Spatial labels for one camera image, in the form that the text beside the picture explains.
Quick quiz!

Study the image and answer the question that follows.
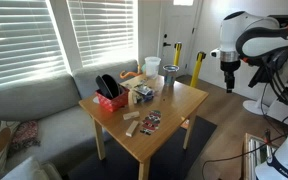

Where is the narrow white window blind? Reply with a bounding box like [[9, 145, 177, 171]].
[[67, 0, 135, 68]]

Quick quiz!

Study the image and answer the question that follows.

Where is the orange plush toy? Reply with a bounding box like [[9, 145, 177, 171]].
[[119, 64, 142, 80]]

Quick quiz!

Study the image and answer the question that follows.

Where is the wooden square table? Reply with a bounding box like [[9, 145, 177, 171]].
[[78, 73, 210, 180]]

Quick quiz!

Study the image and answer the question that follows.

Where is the printed wooden block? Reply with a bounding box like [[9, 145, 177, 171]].
[[127, 90, 136, 106]]

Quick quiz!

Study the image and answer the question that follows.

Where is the wide white window blind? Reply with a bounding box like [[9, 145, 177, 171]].
[[0, 0, 67, 89]]

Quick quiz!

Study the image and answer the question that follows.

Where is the black floor cable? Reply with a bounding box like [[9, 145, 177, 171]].
[[201, 133, 287, 180]]

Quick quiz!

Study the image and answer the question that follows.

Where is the plain wooden block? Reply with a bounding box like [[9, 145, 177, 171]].
[[122, 110, 141, 121], [125, 120, 140, 138]]

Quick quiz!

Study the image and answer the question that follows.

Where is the white cushion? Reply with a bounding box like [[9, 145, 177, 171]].
[[0, 156, 63, 180]]

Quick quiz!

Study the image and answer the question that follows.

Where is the red woven basket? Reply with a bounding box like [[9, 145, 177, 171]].
[[95, 85, 131, 113]]

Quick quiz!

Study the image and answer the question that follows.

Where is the floral dark pillow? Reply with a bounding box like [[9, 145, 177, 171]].
[[8, 119, 41, 156]]

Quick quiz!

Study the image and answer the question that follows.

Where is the clear plastic container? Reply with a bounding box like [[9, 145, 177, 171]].
[[144, 56, 162, 80]]

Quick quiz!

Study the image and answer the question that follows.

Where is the yellow black post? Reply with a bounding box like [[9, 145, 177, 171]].
[[173, 41, 183, 67], [189, 51, 207, 89]]

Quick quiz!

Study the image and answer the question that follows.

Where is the dark floor rug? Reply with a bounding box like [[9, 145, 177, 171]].
[[67, 116, 218, 180]]

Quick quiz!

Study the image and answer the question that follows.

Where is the grey fabric sofa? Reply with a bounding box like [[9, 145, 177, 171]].
[[0, 59, 140, 180]]

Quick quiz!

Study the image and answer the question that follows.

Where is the wooden crate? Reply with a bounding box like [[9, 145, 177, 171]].
[[243, 133, 279, 180]]

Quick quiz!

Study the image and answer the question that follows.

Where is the clear plastic packaging bag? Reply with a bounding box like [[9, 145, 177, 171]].
[[132, 79, 156, 104]]

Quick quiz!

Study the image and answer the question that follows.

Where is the white round stand base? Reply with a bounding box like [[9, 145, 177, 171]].
[[243, 83, 269, 116]]

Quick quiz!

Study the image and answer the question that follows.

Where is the white door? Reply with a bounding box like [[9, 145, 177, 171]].
[[157, 0, 198, 78]]

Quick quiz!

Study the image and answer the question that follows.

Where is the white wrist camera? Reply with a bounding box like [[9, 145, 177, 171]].
[[210, 48, 222, 59]]

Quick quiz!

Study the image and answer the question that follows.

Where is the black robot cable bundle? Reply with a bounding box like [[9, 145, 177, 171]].
[[248, 49, 288, 113]]

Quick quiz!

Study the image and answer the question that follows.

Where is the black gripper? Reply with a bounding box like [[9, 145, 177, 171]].
[[221, 60, 241, 94]]

